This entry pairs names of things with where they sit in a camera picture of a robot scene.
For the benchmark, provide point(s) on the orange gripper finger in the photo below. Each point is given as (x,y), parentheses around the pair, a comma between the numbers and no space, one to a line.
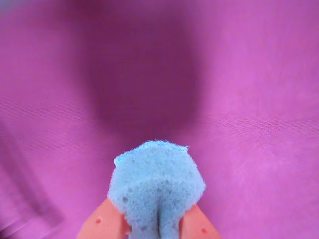
(197,224)
(104,221)

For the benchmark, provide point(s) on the small sponge cube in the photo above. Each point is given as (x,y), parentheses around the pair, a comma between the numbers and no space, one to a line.
(154,186)

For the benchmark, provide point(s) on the folded fabric trousers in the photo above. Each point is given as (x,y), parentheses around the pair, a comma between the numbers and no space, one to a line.
(249,74)

